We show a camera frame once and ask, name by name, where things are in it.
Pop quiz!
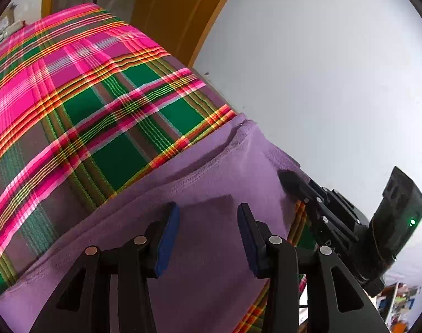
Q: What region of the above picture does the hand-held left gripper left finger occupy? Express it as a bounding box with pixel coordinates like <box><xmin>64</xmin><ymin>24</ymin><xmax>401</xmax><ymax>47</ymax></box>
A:
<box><xmin>29</xmin><ymin>201</ymin><xmax>181</xmax><ymax>333</ymax></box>

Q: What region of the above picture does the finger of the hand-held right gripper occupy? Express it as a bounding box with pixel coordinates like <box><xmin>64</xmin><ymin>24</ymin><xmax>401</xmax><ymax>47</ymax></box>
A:
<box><xmin>278</xmin><ymin>169</ymin><xmax>360</xmax><ymax>243</ymax></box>

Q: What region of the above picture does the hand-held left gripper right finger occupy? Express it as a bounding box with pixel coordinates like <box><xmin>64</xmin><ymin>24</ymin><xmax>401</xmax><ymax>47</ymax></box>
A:
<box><xmin>237</xmin><ymin>203</ymin><xmax>390</xmax><ymax>333</ymax></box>

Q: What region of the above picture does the purple fleece cloth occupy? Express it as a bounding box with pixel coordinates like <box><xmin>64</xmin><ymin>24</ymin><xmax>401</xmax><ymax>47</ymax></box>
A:
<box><xmin>0</xmin><ymin>113</ymin><xmax>310</xmax><ymax>333</ymax></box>

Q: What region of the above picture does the colourful printed box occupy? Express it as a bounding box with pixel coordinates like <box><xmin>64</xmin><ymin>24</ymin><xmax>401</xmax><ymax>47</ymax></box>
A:
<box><xmin>375</xmin><ymin>282</ymin><xmax>422</xmax><ymax>325</ymax></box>

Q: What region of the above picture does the pink green plaid bed sheet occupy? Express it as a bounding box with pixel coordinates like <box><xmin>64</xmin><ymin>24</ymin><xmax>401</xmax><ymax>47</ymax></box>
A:
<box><xmin>0</xmin><ymin>3</ymin><xmax>319</xmax><ymax>333</ymax></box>

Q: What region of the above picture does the wooden door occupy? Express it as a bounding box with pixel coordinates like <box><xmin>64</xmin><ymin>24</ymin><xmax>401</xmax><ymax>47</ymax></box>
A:
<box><xmin>131</xmin><ymin>0</ymin><xmax>246</xmax><ymax>68</ymax></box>

